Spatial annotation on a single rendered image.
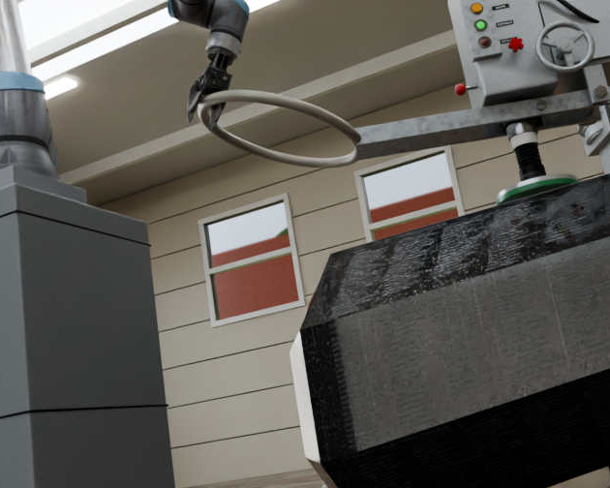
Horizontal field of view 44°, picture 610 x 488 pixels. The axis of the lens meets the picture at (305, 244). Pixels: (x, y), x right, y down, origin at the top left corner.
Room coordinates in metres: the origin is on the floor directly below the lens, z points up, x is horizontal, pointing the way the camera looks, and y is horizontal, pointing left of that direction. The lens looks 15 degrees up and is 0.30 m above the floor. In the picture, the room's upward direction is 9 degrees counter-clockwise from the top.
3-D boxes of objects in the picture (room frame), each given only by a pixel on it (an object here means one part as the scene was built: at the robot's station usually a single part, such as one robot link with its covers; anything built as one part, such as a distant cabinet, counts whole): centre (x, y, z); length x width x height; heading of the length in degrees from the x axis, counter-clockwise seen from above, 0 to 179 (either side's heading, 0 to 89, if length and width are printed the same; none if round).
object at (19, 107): (1.59, 0.62, 1.12); 0.17 x 0.15 x 0.18; 14
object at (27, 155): (1.57, 0.62, 0.99); 0.19 x 0.19 x 0.10
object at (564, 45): (1.84, -0.75, 1.18); 0.15 x 0.10 x 0.15; 86
